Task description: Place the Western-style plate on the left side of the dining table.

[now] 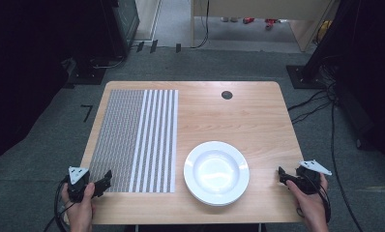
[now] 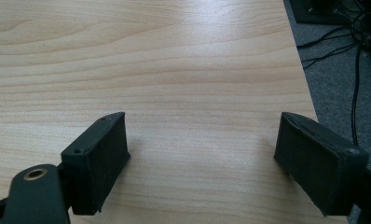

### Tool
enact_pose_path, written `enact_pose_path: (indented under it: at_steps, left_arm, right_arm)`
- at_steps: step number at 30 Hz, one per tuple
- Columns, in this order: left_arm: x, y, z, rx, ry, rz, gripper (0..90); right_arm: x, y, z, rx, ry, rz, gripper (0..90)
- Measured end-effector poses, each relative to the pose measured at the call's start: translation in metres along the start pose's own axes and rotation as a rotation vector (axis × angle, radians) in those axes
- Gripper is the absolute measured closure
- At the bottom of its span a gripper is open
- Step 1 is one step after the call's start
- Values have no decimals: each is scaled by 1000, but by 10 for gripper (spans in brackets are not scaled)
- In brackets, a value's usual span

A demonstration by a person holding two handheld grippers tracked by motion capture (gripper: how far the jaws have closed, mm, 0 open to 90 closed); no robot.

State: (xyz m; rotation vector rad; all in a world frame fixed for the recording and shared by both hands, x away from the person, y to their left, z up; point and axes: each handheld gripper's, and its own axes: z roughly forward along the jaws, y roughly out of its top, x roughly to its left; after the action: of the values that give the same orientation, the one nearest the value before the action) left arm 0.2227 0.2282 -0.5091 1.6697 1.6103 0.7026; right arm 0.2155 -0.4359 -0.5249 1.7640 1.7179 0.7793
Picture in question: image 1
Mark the dark glass cabinet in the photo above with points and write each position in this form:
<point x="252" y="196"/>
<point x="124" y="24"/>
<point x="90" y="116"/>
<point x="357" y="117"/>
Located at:
<point x="126" y="22"/>

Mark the person's right hand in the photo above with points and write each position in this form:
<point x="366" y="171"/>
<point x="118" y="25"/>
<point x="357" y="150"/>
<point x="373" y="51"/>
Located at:
<point x="310" y="206"/>

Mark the black stand base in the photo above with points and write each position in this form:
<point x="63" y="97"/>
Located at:
<point x="305" y="77"/>
<point x="85" y="72"/>

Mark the red tool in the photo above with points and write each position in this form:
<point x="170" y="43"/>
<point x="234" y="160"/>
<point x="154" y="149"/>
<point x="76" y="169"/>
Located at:
<point x="248" y="20"/>
<point x="271" y="22"/>

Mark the light wooden desk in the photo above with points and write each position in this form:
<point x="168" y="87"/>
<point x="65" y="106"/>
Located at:
<point x="264" y="8"/>

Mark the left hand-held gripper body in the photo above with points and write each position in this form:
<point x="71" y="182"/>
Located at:
<point x="78" y="184"/>

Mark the grey white striped placemat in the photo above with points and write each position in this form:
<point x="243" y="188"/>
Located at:
<point x="132" y="141"/>

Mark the person's left hand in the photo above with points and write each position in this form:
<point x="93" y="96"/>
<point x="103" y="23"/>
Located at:
<point x="81" y="212"/>

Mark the white deep plate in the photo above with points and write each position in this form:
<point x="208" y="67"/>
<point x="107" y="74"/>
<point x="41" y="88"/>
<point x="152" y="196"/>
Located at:
<point x="216" y="173"/>

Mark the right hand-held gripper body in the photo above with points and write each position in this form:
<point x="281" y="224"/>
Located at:
<point x="307" y="180"/>

